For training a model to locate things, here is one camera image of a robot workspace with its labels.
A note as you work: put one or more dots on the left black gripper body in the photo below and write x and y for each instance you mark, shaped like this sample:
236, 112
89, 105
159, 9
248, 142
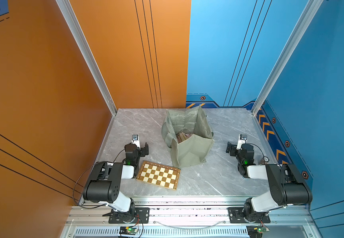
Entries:
141, 153

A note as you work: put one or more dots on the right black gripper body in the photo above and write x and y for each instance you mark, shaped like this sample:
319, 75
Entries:
235, 152

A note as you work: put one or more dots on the olive green tote bag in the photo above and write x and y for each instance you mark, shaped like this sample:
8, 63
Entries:
194, 150

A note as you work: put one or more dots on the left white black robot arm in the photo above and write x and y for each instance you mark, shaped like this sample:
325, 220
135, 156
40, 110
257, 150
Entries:
103, 183

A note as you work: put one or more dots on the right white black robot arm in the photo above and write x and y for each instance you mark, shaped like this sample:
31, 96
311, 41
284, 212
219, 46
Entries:
286, 185

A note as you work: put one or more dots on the wooden chessboard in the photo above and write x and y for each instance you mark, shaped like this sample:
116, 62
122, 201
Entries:
159, 175

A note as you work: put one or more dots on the right green circuit board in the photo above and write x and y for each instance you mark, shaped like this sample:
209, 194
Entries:
257, 232

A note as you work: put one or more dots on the green circuit board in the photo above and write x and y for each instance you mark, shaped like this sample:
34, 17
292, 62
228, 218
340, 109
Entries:
257, 232
128, 231

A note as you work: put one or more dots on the left green circuit board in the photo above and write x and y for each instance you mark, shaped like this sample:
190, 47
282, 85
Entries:
128, 231

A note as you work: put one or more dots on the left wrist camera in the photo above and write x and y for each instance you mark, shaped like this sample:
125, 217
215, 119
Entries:
135, 140

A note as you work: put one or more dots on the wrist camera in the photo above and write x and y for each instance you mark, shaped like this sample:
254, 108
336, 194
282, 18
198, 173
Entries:
242, 139
135, 140

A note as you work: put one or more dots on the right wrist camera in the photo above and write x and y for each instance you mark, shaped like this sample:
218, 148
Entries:
242, 139

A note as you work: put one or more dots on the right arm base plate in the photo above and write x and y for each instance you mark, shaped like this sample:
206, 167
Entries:
240, 216

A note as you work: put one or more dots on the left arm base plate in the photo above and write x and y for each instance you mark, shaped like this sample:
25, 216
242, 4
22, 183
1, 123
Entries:
137, 214

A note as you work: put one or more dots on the aluminium front rail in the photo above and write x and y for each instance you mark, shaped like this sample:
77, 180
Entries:
189, 217

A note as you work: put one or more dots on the left aluminium frame post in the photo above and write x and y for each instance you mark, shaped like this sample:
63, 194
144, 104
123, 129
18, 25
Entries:
79, 37

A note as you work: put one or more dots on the aluminium frame post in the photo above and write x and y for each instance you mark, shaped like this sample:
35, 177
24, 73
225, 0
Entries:
79, 37
296, 35

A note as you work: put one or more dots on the right aluminium frame post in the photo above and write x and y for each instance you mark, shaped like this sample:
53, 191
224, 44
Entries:
296, 35

